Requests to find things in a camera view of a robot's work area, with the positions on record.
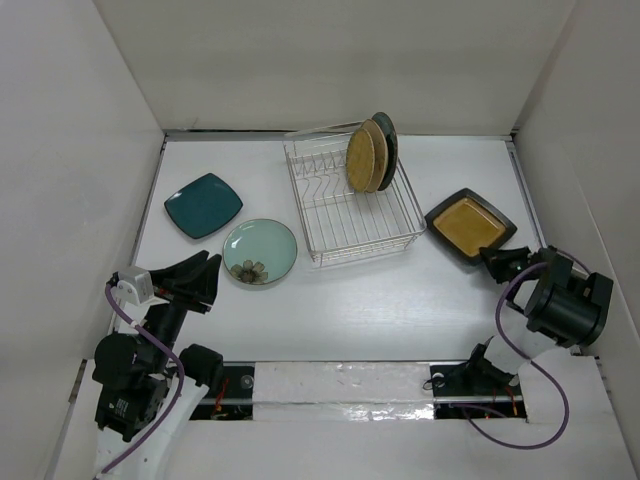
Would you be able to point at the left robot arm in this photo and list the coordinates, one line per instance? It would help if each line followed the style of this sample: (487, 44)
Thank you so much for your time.
(148, 391)

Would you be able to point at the beige bird plate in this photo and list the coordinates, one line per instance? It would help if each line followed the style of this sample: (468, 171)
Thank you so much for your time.
(380, 152)

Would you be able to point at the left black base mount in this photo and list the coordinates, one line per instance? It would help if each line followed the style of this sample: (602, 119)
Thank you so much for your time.
(233, 400)

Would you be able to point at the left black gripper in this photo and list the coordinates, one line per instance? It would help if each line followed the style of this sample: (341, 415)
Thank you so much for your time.
(198, 276)

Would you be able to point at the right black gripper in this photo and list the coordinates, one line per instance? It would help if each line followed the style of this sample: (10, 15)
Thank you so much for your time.
(495, 260)

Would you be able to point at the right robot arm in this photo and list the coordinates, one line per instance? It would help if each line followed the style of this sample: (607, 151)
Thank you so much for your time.
(560, 298)

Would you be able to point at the dark teal round plate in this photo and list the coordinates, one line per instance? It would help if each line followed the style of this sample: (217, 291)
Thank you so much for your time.
(390, 134)

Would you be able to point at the metal wire dish rack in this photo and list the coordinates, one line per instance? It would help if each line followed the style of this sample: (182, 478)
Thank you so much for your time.
(340, 224)

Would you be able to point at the teal square plate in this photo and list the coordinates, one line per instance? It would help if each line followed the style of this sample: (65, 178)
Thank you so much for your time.
(203, 207)

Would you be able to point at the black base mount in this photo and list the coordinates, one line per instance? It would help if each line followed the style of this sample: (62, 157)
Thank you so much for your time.
(233, 400)
(456, 400)

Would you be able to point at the light green flower plate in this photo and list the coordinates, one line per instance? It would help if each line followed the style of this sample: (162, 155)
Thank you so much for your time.
(259, 252)

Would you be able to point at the yellow woven round plate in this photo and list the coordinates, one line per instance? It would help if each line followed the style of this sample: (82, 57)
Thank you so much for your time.
(360, 160)

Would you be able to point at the yellow square black-rimmed plate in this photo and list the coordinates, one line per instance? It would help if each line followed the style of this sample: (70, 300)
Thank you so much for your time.
(465, 222)

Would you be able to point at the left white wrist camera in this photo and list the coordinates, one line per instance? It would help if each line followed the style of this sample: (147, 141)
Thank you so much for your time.
(133, 285)

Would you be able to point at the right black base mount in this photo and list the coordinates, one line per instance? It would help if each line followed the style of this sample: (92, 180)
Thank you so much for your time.
(456, 400)

